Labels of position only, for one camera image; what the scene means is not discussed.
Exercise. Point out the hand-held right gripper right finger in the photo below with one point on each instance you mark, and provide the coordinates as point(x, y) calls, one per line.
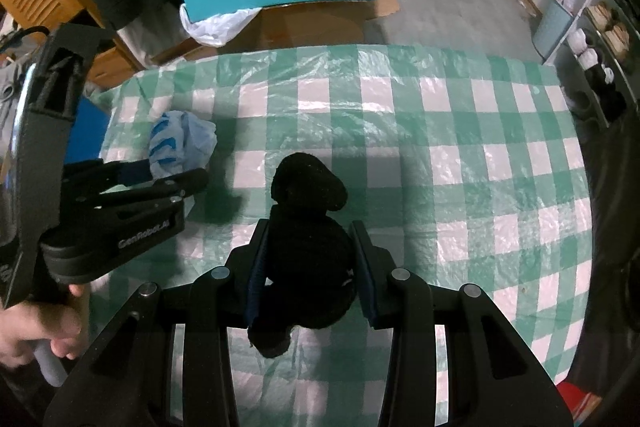
point(367, 279)

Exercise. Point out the green white checked tablecloth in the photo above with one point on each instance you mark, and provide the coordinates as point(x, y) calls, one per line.
point(425, 147)

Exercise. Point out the white shoes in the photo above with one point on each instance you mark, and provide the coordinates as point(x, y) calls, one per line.
point(590, 54)

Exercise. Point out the black plush toy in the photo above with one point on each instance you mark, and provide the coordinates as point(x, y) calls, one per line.
point(310, 257)

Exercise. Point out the white blue striped sock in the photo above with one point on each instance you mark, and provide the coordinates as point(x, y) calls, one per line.
point(180, 147)

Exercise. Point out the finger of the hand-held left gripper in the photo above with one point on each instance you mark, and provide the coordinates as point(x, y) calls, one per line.
point(190, 182)
point(135, 172)

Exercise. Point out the person's left hand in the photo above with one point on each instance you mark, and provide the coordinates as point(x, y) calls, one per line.
point(30, 327)

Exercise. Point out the blue-edged cardboard box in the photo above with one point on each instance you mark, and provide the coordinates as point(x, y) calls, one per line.
point(90, 127)

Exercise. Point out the light blue bin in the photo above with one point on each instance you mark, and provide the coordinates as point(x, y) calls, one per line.
point(552, 29)

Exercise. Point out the black shoes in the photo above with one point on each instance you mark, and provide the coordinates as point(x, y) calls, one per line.
point(610, 94)

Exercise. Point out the red object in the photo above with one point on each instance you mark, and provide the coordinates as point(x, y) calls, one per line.
point(575, 402)

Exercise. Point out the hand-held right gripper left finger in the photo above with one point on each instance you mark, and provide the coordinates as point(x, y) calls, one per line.
point(257, 279)

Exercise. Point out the white plastic bag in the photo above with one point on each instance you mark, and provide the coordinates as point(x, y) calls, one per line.
point(215, 29)

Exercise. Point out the brown shoes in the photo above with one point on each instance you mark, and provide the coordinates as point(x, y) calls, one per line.
point(610, 27)

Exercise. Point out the brown cardboard box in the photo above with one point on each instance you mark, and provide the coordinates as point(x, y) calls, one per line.
point(310, 27)

